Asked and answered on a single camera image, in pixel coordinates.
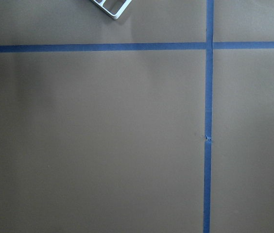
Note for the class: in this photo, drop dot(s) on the white cup rack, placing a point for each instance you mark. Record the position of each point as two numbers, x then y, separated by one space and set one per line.
113 8

